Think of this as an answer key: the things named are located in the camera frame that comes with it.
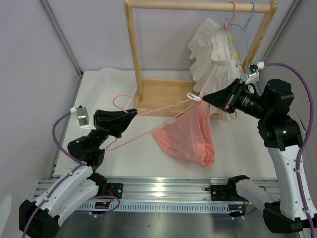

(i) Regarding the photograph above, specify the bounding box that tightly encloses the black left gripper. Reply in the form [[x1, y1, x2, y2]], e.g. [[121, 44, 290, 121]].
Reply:
[[88, 109, 137, 150]]

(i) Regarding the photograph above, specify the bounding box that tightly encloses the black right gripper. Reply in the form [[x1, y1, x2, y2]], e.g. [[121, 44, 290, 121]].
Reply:
[[203, 78, 271, 120]]

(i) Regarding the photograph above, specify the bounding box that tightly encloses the pink wire hanger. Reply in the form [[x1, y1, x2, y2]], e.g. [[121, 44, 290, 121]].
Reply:
[[106, 93, 202, 152]]

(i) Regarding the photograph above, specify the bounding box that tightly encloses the pink skirt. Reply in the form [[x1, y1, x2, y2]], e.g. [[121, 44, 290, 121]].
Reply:
[[152, 101, 215, 168]]

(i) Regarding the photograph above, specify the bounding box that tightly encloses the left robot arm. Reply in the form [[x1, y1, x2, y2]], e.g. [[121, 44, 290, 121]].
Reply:
[[19, 106, 138, 238]]

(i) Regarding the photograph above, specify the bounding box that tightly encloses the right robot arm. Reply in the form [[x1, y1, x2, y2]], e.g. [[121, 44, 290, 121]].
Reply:
[[202, 79, 317, 234]]

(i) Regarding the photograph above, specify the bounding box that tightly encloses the pink hanger with white garment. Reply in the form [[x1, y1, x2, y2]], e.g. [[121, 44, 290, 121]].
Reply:
[[223, 1, 236, 59]]

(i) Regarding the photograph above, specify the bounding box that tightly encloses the white plastic basket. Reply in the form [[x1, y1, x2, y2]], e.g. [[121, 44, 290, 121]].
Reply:
[[79, 68, 137, 113]]

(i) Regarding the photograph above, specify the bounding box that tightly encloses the white ruffled garment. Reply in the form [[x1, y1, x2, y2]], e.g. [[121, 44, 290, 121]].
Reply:
[[187, 18, 245, 123]]

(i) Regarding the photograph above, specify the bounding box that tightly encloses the wooden clothes rack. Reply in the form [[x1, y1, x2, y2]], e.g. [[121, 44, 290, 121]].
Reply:
[[124, 0, 278, 117]]

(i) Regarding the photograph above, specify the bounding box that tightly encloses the colourful floral garment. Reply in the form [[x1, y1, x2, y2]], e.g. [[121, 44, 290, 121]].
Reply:
[[226, 29, 247, 81]]

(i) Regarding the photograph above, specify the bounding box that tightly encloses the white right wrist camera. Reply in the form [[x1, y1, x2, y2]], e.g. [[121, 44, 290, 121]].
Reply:
[[245, 61, 265, 85]]

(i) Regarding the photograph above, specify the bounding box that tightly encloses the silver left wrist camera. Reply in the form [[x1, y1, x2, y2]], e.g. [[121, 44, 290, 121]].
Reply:
[[70, 106, 96, 130]]

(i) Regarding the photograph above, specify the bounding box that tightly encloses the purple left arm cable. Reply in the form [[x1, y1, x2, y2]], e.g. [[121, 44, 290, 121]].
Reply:
[[21, 109, 121, 238]]

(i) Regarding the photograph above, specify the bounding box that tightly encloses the aluminium rail frame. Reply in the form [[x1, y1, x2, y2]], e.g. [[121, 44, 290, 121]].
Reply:
[[33, 176, 304, 204]]

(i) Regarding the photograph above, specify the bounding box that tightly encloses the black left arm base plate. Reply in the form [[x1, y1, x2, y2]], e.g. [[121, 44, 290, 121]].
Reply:
[[97, 183, 124, 199]]

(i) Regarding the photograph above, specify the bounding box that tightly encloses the blue wire hanger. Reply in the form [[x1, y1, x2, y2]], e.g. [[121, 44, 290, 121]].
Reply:
[[225, 2, 255, 65]]

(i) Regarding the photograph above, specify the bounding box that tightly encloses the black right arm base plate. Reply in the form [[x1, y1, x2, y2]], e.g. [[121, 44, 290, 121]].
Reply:
[[205, 185, 248, 202]]

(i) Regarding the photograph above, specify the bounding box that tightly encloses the white slotted cable duct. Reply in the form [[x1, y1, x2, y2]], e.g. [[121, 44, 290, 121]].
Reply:
[[77, 201, 230, 214]]

